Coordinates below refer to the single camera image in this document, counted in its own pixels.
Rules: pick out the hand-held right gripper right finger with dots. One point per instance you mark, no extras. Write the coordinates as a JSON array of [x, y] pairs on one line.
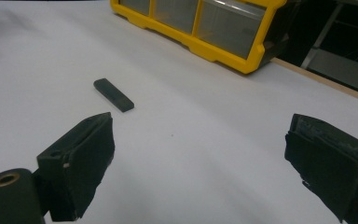
[[329, 168]]

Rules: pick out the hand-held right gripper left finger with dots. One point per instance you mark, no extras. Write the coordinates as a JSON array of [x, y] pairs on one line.
[[80, 165]]

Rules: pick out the small black bar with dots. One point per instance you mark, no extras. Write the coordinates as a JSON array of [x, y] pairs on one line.
[[113, 95]]

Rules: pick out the yellow black drawer organizer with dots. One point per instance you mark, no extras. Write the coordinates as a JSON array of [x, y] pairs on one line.
[[217, 54]]

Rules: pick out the clear plastic drawer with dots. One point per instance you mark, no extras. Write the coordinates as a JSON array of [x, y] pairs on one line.
[[177, 15]]

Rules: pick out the grey metal stand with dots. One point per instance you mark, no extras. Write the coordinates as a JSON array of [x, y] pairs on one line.
[[345, 67]]

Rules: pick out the group of clear drawers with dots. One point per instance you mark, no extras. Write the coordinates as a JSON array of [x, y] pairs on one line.
[[230, 29]]

